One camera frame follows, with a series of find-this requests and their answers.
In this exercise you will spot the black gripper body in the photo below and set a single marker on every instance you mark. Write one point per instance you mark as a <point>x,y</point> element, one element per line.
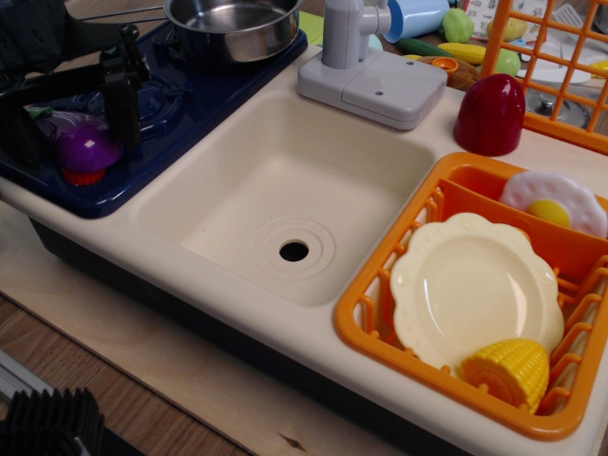
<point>46,53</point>

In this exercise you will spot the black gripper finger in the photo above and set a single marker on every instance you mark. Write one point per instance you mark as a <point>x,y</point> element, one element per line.
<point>21,138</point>
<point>122,110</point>

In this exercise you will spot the purple toy eggplant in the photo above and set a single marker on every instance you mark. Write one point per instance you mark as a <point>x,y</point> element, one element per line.
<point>81,142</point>

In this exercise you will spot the dark blue toy stove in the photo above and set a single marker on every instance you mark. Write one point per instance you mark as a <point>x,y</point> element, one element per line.
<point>182,102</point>

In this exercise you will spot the red stove knob right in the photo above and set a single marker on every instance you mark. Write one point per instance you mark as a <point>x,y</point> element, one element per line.
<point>79,178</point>

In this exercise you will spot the cream toy sink unit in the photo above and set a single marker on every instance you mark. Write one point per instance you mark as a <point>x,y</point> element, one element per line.
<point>265,223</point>

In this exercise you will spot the grey toy faucet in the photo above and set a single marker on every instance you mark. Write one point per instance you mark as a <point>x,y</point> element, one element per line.
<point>377,85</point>

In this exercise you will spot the black ribbed robot part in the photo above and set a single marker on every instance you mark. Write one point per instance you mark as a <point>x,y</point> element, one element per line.
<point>56,422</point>

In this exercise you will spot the green toy cucumber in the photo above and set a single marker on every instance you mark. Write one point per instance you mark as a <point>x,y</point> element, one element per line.
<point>421,48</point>

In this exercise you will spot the light blue toy cup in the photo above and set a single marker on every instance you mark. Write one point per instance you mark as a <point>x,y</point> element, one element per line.
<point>414,18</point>

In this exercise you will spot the orange dish rack basket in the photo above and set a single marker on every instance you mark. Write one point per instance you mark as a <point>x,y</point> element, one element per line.
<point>570,415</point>

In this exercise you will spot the brown toy potato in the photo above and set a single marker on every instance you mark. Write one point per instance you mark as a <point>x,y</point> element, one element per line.
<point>460,74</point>

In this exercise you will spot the green toy pepper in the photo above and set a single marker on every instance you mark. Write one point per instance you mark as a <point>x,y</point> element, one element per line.
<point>457,26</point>

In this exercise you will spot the yellow toy corn cob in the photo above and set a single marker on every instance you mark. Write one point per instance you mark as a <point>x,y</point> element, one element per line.
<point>472,54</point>

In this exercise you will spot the dark red toy vegetable half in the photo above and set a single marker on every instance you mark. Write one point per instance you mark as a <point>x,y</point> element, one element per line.
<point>490,120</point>

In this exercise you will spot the cream scalloped toy plate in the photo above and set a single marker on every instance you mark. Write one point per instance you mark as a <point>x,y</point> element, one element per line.
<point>466,283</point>

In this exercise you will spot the green toy apple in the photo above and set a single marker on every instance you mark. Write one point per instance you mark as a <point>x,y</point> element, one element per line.
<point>508,62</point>

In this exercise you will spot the toy fried egg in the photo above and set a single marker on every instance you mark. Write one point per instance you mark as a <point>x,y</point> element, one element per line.
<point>556,198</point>

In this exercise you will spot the orange plastic grid rack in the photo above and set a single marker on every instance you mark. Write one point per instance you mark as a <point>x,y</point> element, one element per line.
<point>563,53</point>

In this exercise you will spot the steel pot lid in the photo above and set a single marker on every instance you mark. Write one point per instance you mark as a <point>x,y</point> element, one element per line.
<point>546,105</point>

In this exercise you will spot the yellow toy corn half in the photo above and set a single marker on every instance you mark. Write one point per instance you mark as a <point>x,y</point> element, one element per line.
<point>515,370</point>

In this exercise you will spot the steel pan with wire handle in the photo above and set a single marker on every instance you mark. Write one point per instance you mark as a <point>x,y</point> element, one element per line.
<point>224,33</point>

